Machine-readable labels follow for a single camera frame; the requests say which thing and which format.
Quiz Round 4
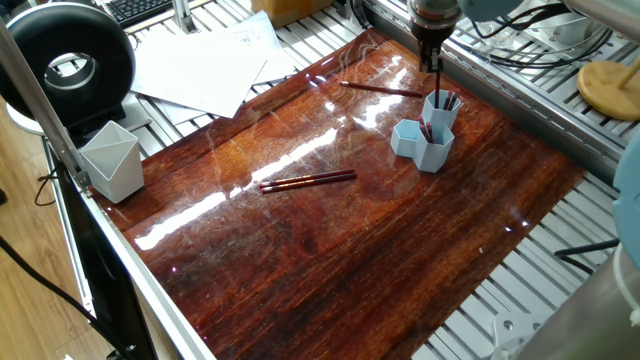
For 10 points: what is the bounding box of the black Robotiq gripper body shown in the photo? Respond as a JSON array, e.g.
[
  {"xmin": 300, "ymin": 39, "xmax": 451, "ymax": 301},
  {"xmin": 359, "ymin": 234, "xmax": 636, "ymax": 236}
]
[{"xmin": 408, "ymin": 0, "xmax": 463, "ymax": 39}]

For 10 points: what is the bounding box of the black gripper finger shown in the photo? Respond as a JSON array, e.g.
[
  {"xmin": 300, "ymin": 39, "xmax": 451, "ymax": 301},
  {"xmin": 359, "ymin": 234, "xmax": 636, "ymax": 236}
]
[
  {"xmin": 418, "ymin": 36, "xmax": 432, "ymax": 73},
  {"xmin": 431, "ymin": 36, "xmax": 445, "ymax": 75}
]

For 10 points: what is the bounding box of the light blue hexagonal pen holder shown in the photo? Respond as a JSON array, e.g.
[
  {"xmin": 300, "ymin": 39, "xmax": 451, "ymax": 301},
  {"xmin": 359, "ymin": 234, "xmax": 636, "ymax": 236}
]
[{"xmin": 389, "ymin": 90, "xmax": 460, "ymax": 174}]

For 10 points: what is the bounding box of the grey pentagonal pen holder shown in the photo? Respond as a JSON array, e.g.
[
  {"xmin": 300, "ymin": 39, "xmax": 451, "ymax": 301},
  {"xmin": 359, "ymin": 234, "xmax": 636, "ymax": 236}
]
[{"xmin": 78, "ymin": 120, "xmax": 146, "ymax": 205}]

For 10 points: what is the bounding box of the small tan box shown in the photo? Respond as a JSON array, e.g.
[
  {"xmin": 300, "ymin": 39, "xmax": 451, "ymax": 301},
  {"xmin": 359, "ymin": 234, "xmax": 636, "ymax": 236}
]
[{"xmin": 250, "ymin": 0, "xmax": 317, "ymax": 29}]

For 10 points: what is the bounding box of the small white paper sheet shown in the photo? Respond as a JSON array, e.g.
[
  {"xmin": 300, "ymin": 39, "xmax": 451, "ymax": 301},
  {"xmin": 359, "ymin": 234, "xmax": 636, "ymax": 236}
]
[{"xmin": 190, "ymin": 10, "xmax": 301, "ymax": 87}]

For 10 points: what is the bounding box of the yellow wooden disc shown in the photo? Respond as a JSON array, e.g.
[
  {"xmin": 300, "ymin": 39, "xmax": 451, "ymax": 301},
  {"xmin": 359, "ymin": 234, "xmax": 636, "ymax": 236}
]
[{"xmin": 576, "ymin": 60, "xmax": 640, "ymax": 124}]

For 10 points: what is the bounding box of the large white paper sheet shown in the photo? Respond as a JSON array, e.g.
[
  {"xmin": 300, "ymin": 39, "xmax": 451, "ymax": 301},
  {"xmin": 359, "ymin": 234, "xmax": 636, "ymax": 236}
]
[{"xmin": 130, "ymin": 28, "xmax": 273, "ymax": 119}]

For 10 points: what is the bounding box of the brown wood-grain board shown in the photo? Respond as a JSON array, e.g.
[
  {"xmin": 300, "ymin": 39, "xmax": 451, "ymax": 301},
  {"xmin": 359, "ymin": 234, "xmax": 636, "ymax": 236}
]
[{"xmin": 120, "ymin": 28, "xmax": 588, "ymax": 360}]

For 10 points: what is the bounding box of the black keyboard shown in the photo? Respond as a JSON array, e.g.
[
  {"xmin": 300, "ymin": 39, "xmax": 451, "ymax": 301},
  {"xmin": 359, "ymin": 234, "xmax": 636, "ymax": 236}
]
[{"xmin": 95, "ymin": 0, "xmax": 203, "ymax": 29}]

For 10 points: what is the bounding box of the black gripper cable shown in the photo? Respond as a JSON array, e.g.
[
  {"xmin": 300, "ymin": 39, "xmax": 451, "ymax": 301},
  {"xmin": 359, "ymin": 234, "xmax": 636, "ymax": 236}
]
[{"xmin": 460, "ymin": 0, "xmax": 621, "ymax": 263}]

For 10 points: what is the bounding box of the black cable bundle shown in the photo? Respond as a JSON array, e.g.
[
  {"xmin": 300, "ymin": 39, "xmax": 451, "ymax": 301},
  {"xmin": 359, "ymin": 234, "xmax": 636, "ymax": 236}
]
[{"xmin": 490, "ymin": 30, "xmax": 613, "ymax": 73}]

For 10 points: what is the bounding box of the silver metal post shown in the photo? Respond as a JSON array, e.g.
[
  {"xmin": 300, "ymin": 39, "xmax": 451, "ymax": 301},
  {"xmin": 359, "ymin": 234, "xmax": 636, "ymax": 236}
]
[{"xmin": 172, "ymin": 0, "xmax": 198, "ymax": 34}]

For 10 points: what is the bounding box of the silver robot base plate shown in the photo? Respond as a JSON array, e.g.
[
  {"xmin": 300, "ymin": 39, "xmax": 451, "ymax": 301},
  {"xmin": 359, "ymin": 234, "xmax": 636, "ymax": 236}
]
[{"xmin": 488, "ymin": 312, "xmax": 549, "ymax": 360}]

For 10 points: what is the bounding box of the black round ring lamp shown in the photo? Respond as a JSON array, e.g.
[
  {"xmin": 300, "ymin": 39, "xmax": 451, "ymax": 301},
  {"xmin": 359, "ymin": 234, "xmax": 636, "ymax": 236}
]
[{"xmin": 0, "ymin": 3, "xmax": 137, "ymax": 138}]

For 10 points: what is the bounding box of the grey aluminium frame rail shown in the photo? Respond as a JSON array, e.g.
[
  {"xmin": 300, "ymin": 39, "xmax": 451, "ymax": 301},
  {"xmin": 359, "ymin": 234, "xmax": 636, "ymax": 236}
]
[{"xmin": 0, "ymin": 15, "xmax": 96, "ymax": 196}]

